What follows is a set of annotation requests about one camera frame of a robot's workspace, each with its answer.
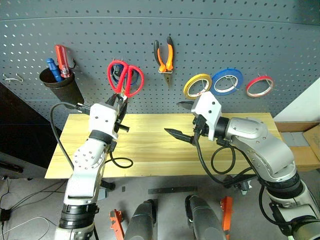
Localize red handled screwdriver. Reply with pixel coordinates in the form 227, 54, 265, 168
54, 44, 71, 79

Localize orange black pliers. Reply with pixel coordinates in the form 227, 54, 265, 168
153, 36, 175, 88

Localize silver wire double hook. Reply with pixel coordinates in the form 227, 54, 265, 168
2, 72, 25, 84

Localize brown cardboard box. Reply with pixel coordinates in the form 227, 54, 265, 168
274, 120, 320, 173

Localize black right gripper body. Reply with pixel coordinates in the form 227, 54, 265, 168
191, 113, 210, 145

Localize yellow tape roll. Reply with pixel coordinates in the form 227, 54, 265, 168
183, 73, 213, 100

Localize orange floor clamp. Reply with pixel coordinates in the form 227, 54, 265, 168
109, 209, 125, 240
220, 195, 234, 240

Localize black floor strip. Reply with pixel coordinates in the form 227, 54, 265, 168
147, 185, 199, 195

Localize red handled scissors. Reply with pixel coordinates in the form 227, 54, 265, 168
106, 59, 146, 101

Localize grey metal pegboard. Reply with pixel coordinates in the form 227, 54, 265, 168
0, 0, 320, 131

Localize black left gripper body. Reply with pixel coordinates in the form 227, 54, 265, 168
113, 103, 131, 133

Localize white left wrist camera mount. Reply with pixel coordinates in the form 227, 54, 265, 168
88, 101, 119, 140

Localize dark rounded robot leg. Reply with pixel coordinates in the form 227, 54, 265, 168
123, 198, 158, 240
184, 194, 227, 240

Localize blue handled screwdriver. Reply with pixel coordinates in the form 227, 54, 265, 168
46, 57, 64, 83

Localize black cabinet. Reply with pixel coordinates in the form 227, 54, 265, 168
0, 81, 64, 176

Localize black metal cup holder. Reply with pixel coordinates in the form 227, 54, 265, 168
39, 66, 85, 107

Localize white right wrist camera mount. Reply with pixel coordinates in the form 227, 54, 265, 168
190, 90, 223, 142

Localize black floor cable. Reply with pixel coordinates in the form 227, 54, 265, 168
0, 178, 68, 222

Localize black table leg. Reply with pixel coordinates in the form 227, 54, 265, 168
97, 177, 116, 201

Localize red tape roll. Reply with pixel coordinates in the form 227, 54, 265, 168
245, 75, 275, 98

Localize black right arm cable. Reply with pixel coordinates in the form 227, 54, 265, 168
193, 119, 263, 189

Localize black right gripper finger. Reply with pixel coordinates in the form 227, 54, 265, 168
163, 127, 195, 144
176, 100, 196, 111

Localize white floor cable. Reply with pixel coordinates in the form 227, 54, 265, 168
0, 215, 51, 240

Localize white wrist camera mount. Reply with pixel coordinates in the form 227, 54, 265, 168
190, 90, 223, 142
88, 101, 119, 140

